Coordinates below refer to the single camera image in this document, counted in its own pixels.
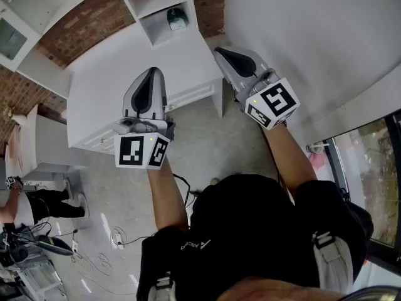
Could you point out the white box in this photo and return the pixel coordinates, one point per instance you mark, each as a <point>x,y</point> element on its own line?
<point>37,2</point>

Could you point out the white power strip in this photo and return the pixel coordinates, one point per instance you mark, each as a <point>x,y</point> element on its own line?
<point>119,238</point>
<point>75,246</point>

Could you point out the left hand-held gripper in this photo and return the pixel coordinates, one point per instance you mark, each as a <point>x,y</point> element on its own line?
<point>138,150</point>

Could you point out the person's left forearm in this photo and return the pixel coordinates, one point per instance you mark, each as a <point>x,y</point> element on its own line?
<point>167,199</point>

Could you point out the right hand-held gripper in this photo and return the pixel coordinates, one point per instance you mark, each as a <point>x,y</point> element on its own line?
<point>275,103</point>

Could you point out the person's black shirt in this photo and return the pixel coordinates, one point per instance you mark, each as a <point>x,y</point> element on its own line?
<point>250,230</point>

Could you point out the dried beige plant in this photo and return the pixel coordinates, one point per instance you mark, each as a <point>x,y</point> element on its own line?
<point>15,116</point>

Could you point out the person's black backpack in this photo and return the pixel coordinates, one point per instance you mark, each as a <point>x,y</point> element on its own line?
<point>360,218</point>

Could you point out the green and white package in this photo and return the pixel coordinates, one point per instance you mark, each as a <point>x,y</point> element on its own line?
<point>178,19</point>

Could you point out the glass cabinet door panel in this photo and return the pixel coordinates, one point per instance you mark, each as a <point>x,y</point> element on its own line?
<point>11,39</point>

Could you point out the grey metal equipment cart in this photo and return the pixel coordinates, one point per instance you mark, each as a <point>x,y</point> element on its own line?
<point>28,274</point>

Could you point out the pink board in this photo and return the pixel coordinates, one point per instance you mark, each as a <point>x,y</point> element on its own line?
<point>14,150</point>

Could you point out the black framed glass door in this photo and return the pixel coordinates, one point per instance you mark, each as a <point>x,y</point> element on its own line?
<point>376,174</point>

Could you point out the black green-edged device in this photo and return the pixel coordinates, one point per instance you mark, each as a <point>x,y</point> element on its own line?
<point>54,246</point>

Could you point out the person's chin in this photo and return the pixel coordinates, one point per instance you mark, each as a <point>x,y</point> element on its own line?
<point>275,290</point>

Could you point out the person's shoe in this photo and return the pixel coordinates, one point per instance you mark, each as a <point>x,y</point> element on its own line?
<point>215,181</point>

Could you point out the white side cabinet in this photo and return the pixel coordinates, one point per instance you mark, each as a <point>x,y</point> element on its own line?
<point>50,143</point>

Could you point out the person's right forearm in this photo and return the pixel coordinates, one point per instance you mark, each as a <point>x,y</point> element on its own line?
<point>291,158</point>

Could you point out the white desk with hutch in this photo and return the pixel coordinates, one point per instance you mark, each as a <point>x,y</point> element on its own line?
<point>125,58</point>

